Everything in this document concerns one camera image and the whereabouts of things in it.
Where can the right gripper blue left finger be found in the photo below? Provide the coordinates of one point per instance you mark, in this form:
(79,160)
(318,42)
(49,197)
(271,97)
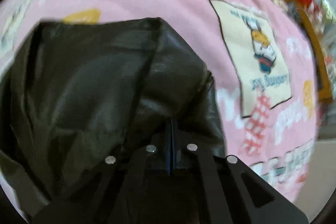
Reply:
(168,146)

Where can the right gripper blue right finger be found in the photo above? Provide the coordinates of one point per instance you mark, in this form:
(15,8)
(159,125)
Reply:
(176,146)

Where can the black leather jacket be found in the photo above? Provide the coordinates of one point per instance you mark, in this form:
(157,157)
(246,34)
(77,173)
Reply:
(83,114)

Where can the pink patterned bed blanket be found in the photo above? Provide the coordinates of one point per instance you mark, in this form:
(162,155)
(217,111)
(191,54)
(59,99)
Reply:
(262,65)

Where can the wooden desk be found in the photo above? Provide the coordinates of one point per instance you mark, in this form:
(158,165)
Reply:
(325,95)

